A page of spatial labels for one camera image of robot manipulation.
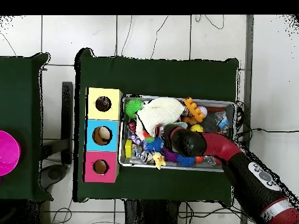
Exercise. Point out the cream waffle cloth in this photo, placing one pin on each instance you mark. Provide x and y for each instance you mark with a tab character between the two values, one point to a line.
161	112

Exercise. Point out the blue spiky ball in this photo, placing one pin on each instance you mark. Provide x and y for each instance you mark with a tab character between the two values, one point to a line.
185	161
154	144

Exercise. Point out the orange plastic compartment tray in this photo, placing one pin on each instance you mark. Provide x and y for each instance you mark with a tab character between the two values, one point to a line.
195	110

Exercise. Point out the small red ball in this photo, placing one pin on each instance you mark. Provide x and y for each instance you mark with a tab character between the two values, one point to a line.
199	159

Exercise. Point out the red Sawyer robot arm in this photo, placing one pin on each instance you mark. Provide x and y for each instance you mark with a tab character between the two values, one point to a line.
222	145

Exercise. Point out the wooden box with three holes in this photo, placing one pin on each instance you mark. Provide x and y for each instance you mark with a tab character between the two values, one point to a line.
91	140

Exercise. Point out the large green spiky ball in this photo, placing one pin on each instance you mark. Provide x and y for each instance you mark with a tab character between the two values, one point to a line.
133	108

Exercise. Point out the yellow cheese wedge toy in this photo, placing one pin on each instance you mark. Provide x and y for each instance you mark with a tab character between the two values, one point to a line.
128	148

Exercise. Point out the yellow plush duck toy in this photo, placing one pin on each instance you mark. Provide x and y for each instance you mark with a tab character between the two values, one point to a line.
159	160

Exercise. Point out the purple spiky ball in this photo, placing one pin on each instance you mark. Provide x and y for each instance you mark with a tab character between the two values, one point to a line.
170	156

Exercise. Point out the dark green table cloth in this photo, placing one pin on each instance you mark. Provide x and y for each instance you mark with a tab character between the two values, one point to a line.
158	77

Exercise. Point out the grey stand base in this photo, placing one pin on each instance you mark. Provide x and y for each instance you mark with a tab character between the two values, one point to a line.
53	173

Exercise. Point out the dark green side table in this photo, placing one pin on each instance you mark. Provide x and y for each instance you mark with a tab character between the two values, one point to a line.
18	105

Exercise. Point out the magenta round disc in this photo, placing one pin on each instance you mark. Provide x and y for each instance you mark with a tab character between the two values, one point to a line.
8	152

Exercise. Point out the black upright post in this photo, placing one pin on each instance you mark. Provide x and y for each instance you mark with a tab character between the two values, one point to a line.
67	116

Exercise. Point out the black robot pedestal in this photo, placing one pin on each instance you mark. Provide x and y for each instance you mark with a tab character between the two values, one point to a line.
151	213

